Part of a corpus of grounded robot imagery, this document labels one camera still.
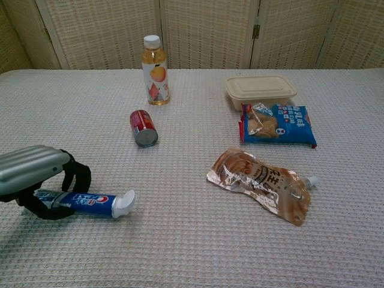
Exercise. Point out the juice bottle with white cap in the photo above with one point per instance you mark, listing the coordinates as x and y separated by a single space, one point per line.
156 78

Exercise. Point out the blue snack bag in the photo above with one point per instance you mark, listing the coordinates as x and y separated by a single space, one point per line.
285 129

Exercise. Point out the brown spout pouch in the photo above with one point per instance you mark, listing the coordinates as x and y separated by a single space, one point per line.
258 183

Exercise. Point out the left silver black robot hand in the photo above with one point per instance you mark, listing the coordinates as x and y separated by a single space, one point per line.
27 168

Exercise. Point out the beige lidded lunch box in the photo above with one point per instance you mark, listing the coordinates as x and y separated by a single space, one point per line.
259 87

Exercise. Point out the red soda can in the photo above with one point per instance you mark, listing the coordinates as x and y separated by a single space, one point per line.
144 127

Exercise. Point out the woven folding screen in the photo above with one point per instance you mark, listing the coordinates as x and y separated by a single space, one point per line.
210 33

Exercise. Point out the blue and white toothpaste tube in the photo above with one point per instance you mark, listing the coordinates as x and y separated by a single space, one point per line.
93 201

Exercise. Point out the pale woven tablecloth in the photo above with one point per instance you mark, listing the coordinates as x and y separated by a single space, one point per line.
180 246

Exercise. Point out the brass screen hinge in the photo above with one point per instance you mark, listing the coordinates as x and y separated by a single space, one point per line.
256 31

